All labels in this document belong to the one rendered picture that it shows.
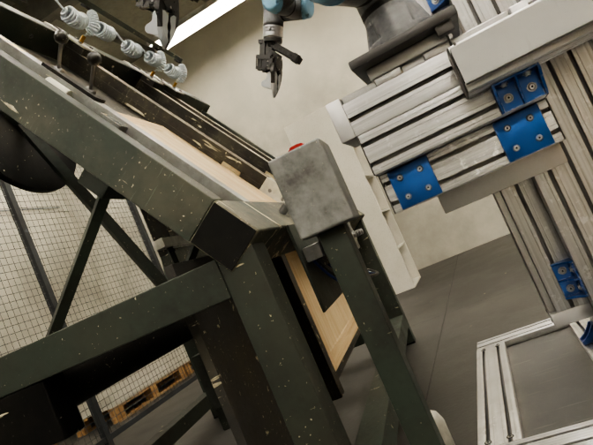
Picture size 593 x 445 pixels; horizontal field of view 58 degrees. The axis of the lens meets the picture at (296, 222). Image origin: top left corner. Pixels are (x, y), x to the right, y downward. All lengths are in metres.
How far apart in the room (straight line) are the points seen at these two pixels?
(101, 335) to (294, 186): 0.56
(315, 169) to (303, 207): 0.08
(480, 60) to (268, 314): 0.64
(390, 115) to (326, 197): 0.21
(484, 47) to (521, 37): 0.06
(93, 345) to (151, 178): 0.41
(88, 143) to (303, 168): 0.50
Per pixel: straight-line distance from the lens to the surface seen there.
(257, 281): 1.13
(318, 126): 5.62
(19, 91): 1.43
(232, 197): 1.40
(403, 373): 1.15
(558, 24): 1.03
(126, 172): 1.25
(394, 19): 1.16
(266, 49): 2.08
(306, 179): 1.10
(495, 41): 1.02
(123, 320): 1.28
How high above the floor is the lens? 0.72
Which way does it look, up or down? 4 degrees up
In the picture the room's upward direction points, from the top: 24 degrees counter-clockwise
